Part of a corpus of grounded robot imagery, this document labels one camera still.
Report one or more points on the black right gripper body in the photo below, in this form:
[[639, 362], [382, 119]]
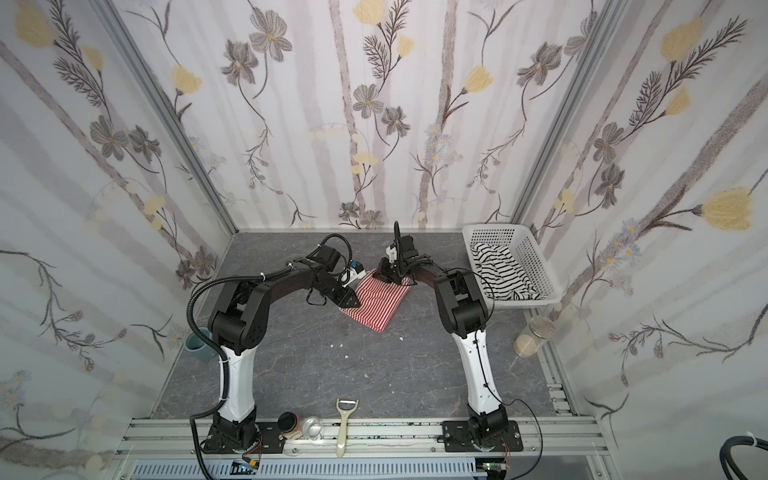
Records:
[[396, 267]]

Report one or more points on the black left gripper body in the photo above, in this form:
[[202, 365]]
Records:
[[335, 288]]

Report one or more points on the red white striped tank top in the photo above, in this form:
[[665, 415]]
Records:
[[379, 302]]

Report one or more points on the black white striped tank top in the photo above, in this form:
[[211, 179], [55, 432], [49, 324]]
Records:
[[505, 275]]

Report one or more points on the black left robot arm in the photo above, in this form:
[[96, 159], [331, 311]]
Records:
[[238, 324]]

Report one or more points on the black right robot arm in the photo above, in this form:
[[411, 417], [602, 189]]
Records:
[[464, 314]]

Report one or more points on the white plastic laundry basket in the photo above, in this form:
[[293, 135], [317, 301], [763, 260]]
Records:
[[520, 240]]

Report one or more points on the clear glass cup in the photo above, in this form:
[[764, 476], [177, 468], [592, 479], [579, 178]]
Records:
[[312, 428]]

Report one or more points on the clear glass jar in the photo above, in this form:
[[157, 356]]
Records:
[[539, 330]]

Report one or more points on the teal ceramic cup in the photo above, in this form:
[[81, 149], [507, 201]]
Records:
[[198, 348]]

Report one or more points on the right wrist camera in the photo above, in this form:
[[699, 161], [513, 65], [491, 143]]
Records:
[[401, 249]]

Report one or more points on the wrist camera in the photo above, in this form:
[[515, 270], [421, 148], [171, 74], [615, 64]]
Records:
[[336, 261], [401, 249]]

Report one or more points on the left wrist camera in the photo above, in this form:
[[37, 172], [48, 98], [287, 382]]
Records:
[[336, 261]]

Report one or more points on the cream handled peeler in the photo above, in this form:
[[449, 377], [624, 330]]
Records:
[[345, 408]]

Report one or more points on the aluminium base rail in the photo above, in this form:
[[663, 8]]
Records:
[[534, 448]]

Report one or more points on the white slotted cable duct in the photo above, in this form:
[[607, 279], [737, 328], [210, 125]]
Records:
[[373, 468]]

